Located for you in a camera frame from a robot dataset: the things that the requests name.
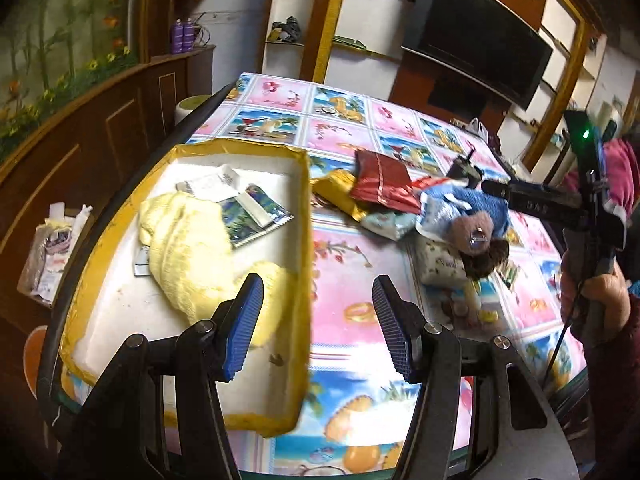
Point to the person in magenta jacket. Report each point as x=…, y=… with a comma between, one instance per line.
x=613, y=365

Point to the yellow rimmed white tray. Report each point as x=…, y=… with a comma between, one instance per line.
x=116, y=295

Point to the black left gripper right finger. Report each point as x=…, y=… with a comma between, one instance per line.
x=427, y=354

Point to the person's right hand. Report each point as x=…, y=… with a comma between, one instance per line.
x=609, y=289

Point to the white plastic bag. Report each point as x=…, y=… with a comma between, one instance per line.
x=477, y=128

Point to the white floral tissue pack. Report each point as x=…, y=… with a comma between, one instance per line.
x=439, y=264

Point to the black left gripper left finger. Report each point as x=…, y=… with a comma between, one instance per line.
x=208, y=352

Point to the patterned plastic tablecloth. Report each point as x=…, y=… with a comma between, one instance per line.
x=345, y=409

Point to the yellow fluffy towel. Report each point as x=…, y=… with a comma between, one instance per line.
x=191, y=259

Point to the white red label packet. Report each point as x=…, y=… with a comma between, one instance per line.
x=422, y=183

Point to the blue knitted cloth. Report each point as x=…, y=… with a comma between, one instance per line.
x=470, y=201

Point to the tropical print foil sachet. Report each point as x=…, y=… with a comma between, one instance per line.
x=252, y=214

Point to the brown knitted item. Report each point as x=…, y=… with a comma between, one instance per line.
x=480, y=266

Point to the yellow snack packet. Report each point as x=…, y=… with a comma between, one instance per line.
x=335, y=188

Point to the black small gadget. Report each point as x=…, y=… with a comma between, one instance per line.
x=463, y=169

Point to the dark wooden cabinet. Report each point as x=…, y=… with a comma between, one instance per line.
x=83, y=155

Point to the red foil pouch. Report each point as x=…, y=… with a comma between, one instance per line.
x=384, y=181

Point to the purple bottles on cabinet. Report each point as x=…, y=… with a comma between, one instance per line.
x=182, y=36

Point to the teal cartoon tissue pack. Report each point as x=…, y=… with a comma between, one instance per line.
x=393, y=225

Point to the black flat television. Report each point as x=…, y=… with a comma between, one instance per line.
x=483, y=40

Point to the orange topped white stool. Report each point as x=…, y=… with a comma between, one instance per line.
x=31, y=356

